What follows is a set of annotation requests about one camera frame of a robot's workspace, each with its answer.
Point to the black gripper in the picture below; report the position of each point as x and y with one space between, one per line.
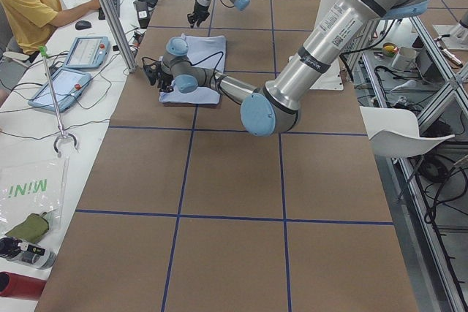
199 7
163 79

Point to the light blue striped shirt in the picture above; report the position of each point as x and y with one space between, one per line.
193 61

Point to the upper blue teach pendant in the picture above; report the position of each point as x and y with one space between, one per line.
87 53

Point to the blue teach pendant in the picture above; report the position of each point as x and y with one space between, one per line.
87 53
68 85

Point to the lower blue teach pendant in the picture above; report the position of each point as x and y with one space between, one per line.
68 85

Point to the black computer mouse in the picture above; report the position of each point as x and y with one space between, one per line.
82 25

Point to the metal reacher grabber tool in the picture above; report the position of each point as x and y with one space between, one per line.
63 134

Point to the person in yellow shirt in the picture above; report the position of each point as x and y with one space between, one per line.
33 22

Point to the clear plastic bag green print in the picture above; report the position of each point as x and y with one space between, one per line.
36 187

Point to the olive green pouch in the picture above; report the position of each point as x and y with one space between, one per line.
33 229

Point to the white moulded chair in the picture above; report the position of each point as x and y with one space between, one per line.
394 133

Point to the red bottle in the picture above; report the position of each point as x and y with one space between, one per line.
21 286

